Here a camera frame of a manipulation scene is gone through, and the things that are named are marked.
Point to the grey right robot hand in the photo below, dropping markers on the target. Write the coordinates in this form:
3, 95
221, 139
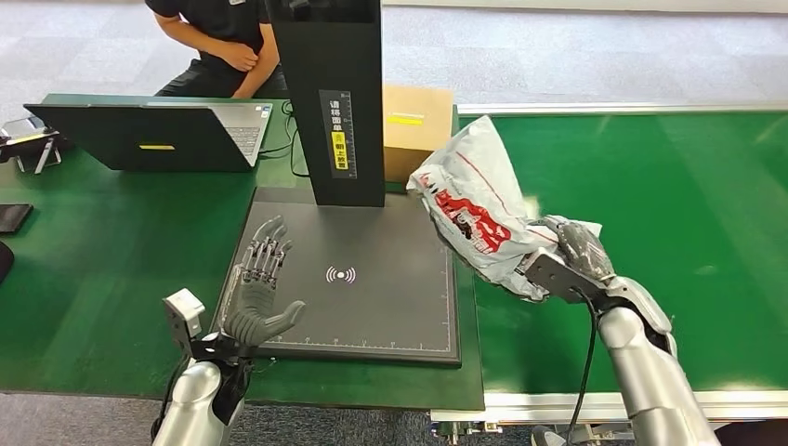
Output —
585, 249

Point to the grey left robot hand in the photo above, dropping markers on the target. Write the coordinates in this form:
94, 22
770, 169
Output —
249, 314

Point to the white red printed courier bag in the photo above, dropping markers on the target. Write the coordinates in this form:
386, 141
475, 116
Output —
474, 197

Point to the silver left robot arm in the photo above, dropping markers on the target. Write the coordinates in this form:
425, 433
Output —
191, 400

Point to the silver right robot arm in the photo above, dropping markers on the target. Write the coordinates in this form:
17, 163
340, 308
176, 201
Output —
646, 375

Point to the green conveyor belt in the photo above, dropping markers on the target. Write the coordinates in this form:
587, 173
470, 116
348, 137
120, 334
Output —
677, 184

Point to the black scale platform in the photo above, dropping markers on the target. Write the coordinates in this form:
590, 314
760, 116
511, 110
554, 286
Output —
382, 295

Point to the black laptop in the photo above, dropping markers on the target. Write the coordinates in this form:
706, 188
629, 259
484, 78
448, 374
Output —
154, 141

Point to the ruler label sticker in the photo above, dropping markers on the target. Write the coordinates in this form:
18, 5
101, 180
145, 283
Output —
338, 135

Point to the black scanner column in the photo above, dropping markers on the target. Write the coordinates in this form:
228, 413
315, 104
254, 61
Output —
308, 123

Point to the brown cardboard box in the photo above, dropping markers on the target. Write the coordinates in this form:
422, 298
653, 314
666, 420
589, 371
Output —
412, 135

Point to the black rounded object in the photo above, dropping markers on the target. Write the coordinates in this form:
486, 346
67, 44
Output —
5, 263

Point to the black phone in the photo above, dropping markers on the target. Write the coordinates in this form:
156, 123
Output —
13, 218

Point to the person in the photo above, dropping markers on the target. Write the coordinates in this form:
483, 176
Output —
215, 37

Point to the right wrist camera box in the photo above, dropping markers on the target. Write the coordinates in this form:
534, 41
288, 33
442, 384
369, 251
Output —
554, 274

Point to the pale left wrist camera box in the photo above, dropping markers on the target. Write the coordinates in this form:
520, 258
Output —
183, 314

